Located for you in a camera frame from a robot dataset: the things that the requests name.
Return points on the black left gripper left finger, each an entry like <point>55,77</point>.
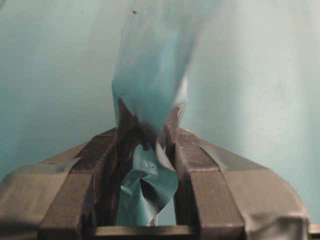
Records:
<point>54,199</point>

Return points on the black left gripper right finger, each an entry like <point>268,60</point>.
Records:
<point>229,197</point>

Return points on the silver zip bag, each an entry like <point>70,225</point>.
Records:
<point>149,91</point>

